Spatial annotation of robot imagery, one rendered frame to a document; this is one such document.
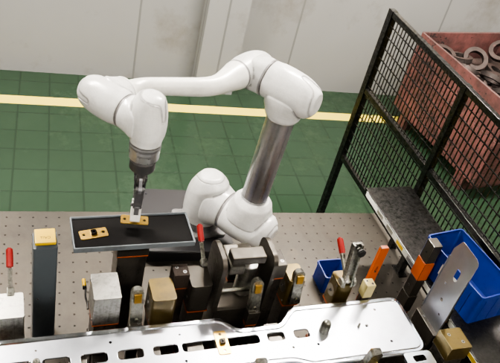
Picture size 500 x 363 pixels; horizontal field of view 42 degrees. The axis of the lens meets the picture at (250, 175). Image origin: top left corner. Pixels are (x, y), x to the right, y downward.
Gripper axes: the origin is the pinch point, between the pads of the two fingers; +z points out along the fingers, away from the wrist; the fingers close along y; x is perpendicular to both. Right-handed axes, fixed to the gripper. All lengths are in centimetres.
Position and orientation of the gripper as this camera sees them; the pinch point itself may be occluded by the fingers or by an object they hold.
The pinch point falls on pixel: (135, 210)
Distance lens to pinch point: 202.5
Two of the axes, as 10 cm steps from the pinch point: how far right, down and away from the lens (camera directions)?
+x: 9.7, 1.0, 2.1
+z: -2.1, 7.8, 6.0
